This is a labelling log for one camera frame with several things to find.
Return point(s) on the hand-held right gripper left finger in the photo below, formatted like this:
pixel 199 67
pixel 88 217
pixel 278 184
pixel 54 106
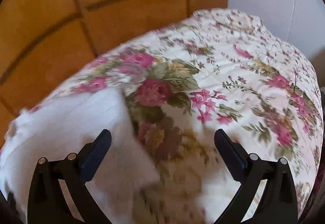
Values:
pixel 97 152

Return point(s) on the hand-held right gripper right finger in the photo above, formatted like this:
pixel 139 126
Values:
pixel 228 150

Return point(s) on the white knitted sweater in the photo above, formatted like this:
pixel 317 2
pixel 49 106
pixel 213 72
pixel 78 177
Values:
pixel 71 122

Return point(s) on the floral bedspread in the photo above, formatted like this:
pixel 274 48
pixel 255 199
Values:
pixel 215 81

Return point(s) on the wooden wardrobe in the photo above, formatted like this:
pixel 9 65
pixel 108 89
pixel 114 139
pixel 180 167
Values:
pixel 76 10

